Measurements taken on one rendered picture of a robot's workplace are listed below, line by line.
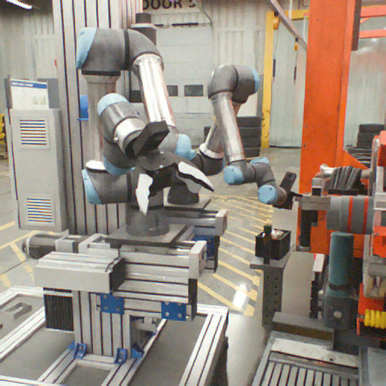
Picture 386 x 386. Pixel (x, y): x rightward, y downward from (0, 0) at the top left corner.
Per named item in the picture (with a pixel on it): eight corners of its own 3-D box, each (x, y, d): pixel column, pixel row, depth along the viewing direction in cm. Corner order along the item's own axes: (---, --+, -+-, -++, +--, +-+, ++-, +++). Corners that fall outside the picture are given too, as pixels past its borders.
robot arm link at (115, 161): (148, 176, 108) (152, 143, 100) (103, 179, 105) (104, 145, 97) (142, 156, 113) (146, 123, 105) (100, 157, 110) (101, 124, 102)
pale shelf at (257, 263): (282, 273, 212) (283, 267, 212) (249, 268, 218) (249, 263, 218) (293, 247, 252) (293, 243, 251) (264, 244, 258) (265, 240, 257)
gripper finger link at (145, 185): (145, 229, 81) (154, 194, 87) (147, 209, 77) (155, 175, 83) (130, 226, 81) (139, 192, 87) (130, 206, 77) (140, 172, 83)
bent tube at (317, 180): (376, 190, 133) (379, 156, 131) (312, 186, 140) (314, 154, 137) (374, 181, 149) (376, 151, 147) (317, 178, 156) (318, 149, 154)
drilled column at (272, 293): (278, 329, 240) (281, 259, 231) (261, 326, 244) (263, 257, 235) (281, 321, 249) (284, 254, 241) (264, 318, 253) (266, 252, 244)
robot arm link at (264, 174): (251, 156, 162) (260, 182, 160) (271, 154, 169) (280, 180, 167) (238, 164, 168) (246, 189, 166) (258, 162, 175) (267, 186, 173)
